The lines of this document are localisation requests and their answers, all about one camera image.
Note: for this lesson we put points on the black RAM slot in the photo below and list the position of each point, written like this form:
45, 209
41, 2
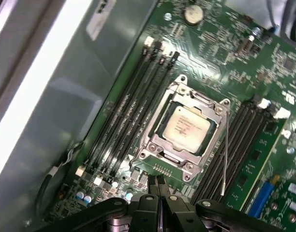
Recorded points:
230, 164
238, 164
117, 108
141, 108
240, 135
130, 108
150, 108
212, 169

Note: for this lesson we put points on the silver board screw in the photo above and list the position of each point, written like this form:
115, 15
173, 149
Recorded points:
167, 16

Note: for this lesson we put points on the blue expansion slot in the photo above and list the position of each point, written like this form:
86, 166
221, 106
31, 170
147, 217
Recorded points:
260, 198

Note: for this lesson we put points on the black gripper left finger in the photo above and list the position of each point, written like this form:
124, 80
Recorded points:
145, 212

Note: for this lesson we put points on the coiled spring screw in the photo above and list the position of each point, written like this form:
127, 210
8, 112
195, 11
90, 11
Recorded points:
257, 31

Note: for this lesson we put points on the silver capacitor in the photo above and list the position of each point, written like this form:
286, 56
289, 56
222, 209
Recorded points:
129, 194
87, 199
79, 195
115, 184

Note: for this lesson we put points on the green motherboard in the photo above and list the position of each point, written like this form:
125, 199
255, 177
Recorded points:
211, 60

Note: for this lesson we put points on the grey PC case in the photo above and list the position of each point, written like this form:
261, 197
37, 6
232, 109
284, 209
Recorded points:
65, 96

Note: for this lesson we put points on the CPU socket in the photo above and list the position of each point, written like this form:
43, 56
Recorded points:
148, 157

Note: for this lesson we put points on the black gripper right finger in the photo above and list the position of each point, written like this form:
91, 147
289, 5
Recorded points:
177, 212

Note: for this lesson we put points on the round coin battery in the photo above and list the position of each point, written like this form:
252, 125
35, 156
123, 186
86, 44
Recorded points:
194, 14

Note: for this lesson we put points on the silver CPU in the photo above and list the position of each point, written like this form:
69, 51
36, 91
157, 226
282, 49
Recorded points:
184, 128

